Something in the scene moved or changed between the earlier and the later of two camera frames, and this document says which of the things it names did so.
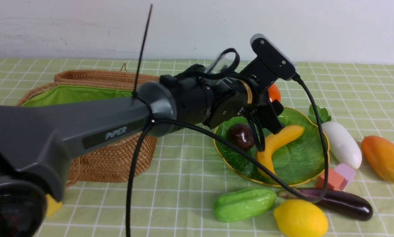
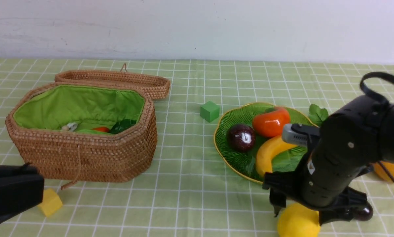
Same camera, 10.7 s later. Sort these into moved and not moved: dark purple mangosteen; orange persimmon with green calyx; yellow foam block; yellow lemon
Moved: orange persimmon with green calyx
Not moved: yellow lemon; yellow foam block; dark purple mangosteen
